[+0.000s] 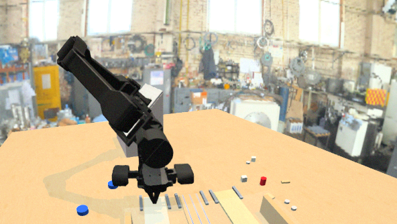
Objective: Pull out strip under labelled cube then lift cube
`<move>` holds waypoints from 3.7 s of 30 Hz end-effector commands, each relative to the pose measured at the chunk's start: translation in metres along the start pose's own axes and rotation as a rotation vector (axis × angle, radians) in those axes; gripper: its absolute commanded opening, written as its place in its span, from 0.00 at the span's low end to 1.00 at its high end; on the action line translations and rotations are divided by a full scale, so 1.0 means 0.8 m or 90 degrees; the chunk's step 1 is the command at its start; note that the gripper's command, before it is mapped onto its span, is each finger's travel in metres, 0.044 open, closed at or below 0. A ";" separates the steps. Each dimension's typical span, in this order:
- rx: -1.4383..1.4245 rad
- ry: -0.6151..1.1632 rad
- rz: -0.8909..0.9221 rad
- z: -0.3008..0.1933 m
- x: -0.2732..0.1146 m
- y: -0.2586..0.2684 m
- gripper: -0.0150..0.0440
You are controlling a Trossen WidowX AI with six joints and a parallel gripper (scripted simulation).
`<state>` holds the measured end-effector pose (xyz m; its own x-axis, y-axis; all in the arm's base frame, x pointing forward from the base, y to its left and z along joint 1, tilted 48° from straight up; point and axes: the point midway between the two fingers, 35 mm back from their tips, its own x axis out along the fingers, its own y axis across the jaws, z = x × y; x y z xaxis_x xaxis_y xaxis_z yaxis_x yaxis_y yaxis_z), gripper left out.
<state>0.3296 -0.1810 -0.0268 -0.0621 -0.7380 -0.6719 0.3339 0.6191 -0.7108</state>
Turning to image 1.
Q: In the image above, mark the dark red cylinder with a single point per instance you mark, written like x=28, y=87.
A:
x=263, y=181

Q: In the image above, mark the blue short cylinder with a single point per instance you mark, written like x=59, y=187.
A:
x=110, y=185
x=82, y=210

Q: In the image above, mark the white strip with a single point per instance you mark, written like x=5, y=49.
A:
x=160, y=202

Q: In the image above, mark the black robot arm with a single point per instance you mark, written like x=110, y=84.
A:
x=123, y=105

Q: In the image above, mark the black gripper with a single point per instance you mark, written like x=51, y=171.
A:
x=122, y=173

